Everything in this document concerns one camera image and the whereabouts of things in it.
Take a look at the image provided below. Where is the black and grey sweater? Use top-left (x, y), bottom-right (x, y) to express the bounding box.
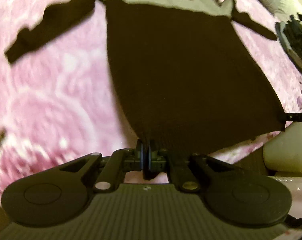
top-left (5, 0), bottom-right (286, 154)

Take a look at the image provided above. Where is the pink rose blanket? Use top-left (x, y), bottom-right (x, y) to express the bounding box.
top-left (0, 0), bottom-right (302, 208)

